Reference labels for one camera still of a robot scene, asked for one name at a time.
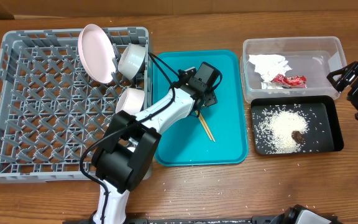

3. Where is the wooden chopstick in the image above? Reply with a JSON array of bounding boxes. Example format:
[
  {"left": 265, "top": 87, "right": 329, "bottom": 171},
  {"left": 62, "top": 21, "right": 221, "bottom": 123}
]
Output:
[
  {"left": 199, "top": 112, "right": 216, "bottom": 142},
  {"left": 195, "top": 110, "right": 214, "bottom": 142}
]

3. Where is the red snack wrapper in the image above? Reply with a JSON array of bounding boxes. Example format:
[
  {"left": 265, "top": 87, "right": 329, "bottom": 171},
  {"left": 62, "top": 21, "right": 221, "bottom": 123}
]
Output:
[{"left": 272, "top": 74, "right": 306, "bottom": 88}]

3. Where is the white napkin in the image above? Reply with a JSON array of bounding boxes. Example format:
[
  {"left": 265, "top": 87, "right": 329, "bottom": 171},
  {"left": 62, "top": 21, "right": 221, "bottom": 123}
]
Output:
[{"left": 249, "top": 54, "right": 292, "bottom": 89}]

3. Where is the pink bowl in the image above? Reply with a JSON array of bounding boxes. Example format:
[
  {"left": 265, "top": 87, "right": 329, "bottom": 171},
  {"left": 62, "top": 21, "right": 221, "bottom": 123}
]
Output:
[{"left": 115, "top": 88, "right": 145, "bottom": 115}]

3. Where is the white rice pile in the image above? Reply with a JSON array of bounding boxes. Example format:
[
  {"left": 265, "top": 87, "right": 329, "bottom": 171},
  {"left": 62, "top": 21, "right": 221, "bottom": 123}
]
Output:
[{"left": 251, "top": 103, "right": 311, "bottom": 155}]

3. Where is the grey bowl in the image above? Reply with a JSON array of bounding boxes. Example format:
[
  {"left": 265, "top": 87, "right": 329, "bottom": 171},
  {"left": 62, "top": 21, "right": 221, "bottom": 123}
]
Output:
[{"left": 118, "top": 44, "right": 146, "bottom": 80}]

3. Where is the large white plate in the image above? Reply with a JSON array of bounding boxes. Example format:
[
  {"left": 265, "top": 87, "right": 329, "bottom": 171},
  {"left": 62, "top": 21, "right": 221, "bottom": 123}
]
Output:
[{"left": 78, "top": 24, "right": 116, "bottom": 84}]

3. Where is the brown food scrap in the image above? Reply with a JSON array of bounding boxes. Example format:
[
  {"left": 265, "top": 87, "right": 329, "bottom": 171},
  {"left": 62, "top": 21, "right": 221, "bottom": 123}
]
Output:
[{"left": 291, "top": 131, "right": 305, "bottom": 144}]

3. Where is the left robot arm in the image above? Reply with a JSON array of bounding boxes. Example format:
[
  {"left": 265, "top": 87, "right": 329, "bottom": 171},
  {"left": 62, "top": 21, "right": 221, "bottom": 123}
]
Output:
[{"left": 91, "top": 63, "right": 223, "bottom": 223}]

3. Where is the teal serving tray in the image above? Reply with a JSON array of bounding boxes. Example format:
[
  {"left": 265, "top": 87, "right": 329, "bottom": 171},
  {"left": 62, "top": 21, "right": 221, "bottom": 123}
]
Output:
[{"left": 152, "top": 50, "right": 249, "bottom": 166}]

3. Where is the black tray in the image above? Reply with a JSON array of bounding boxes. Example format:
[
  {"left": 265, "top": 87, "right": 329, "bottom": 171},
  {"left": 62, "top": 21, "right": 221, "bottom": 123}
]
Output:
[{"left": 250, "top": 95, "right": 344, "bottom": 154}]

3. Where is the clear plastic bin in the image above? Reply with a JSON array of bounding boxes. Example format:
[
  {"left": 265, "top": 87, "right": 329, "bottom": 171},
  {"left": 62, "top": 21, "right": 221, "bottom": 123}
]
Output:
[{"left": 240, "top": 36, "right": 347, "bottom": 103}]

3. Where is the grey plastic dish rack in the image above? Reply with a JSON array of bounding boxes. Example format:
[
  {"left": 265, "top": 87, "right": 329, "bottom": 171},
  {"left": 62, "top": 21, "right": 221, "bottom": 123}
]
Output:
[{"left": 0, "top": 29, "right": 152, "bottom": 184}]

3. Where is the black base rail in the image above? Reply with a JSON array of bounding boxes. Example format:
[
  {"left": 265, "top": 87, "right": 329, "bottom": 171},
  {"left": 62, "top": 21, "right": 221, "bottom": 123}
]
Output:
[{"left": 124, "top": 214, "right": 284, "bottom": 224}]

